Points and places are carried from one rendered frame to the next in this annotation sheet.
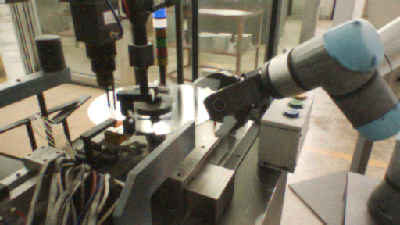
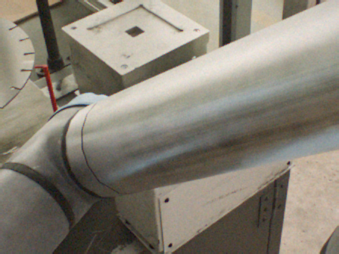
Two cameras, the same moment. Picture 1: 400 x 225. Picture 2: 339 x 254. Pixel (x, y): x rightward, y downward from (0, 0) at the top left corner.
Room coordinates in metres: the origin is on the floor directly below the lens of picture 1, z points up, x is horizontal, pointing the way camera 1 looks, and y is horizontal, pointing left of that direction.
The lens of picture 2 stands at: (0.31, -0.51, 1.43)
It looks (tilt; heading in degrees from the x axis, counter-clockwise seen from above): 42 degrees down; 28
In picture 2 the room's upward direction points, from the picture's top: 4 degrees counter-clockwise
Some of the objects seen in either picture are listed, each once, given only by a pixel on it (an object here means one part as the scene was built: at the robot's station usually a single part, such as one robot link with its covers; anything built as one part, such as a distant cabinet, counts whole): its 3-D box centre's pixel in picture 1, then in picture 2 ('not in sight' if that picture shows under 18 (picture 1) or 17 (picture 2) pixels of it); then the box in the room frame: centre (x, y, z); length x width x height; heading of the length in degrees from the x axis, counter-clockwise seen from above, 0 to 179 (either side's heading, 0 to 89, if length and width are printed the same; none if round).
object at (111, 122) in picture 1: (103, 139); not in sight; (0.57, 0.20, 0.95); 0.10 x 0.03 x 0.07; 154
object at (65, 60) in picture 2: not in sight; (55, 61); (1.05, 0.12, 0.76); 0.09 x 0.03 x 0.03; 154
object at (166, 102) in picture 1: (153, 99); not in sight; (0.74, 0.12, 0.96); 0.11 x 0.11 x 0.03
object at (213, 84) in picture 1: (213, 80); not in sight; (0.63, -0.03, 1.06); 0.09 x 0.06 x 0.03; 45
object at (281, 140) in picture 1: (287, 126); (209, 156); (0.86, -0.28, 0.82); 0.28 x 0.11 x 0.15; 154
